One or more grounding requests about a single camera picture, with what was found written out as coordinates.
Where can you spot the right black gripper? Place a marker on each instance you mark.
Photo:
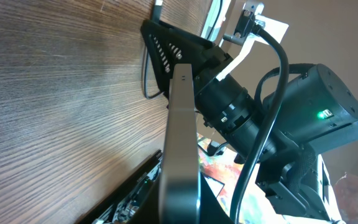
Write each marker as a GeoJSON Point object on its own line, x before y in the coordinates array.
{"type": "Point", "coordinates": [168, 45]}

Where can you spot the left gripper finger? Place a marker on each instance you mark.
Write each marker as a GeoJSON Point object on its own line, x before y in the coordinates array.
{"type": "Point", "coordinates": [210, 210]}

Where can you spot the Galaxy smartphone teal screen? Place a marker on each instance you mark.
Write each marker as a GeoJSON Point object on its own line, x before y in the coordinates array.
{"type": "Point", "coordinates": [179, 187]}

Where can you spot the white power strip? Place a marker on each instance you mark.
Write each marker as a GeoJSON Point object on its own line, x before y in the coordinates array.
{"type": "Point", "coordinates": [215, 17]}

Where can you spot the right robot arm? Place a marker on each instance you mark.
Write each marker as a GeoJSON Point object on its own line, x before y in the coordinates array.
{"type": "Point", "coordinates": [311, 112]}

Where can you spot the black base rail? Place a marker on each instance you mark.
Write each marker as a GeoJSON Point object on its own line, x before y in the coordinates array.
{"type": "Point", "coordinates": [121, 205]}

